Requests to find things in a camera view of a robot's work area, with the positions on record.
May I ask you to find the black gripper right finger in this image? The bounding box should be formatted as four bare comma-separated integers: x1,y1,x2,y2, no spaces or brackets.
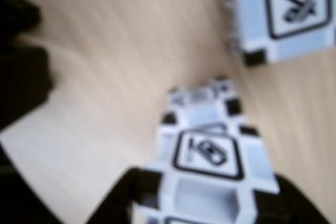
255,173,332,224

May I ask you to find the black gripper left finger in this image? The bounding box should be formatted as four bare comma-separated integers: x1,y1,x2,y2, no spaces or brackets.
89,166,164,224

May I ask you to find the white cube N-shaped symbol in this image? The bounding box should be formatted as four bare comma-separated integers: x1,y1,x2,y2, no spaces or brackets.
143,123,280,224

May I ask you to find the white cube crossed XB symbol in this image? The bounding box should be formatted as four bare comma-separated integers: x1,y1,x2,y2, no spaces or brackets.
217,0,336,67

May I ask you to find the white cube G-shaped symbol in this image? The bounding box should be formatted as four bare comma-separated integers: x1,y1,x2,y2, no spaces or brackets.
157,76,244,141

